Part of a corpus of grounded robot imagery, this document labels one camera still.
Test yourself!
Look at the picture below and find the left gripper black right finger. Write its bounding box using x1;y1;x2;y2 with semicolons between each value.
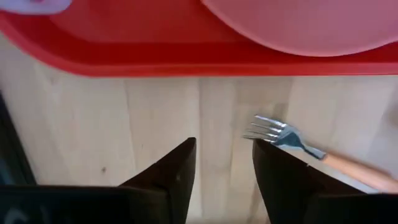
252;139;365;224

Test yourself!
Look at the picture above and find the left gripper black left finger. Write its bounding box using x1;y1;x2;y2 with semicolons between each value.
119;138;198;224

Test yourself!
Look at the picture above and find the fork with orange handle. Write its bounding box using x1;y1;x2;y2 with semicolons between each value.
242;114;398;194

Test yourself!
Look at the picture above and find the pink round plate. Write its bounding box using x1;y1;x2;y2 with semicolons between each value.
201;0;398;58

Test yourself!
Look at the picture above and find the lilac plastic mug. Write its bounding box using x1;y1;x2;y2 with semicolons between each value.
0;0;73;16

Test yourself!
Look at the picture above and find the red plastic tray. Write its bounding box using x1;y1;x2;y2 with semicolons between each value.
0;0;398;78

